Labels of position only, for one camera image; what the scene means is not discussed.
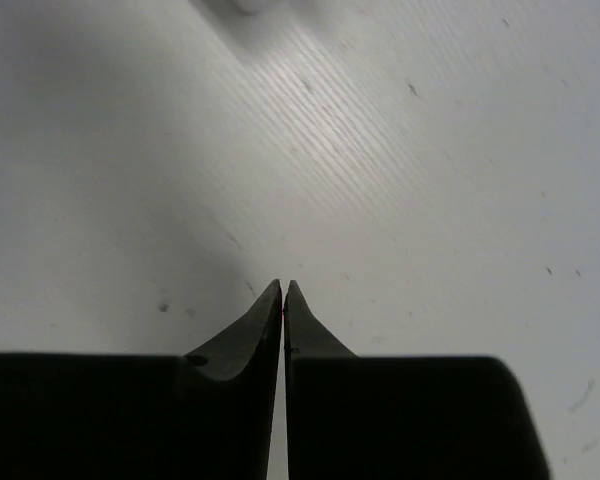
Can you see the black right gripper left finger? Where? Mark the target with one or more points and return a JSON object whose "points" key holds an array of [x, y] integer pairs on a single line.
{"points": [[206, 414]]}

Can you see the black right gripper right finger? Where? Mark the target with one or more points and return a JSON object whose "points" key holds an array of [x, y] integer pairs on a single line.
{"points": [[413, 417]]}

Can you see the white right organizer box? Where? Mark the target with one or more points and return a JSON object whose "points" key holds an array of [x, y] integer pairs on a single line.
{"points": [[239, 7]]}

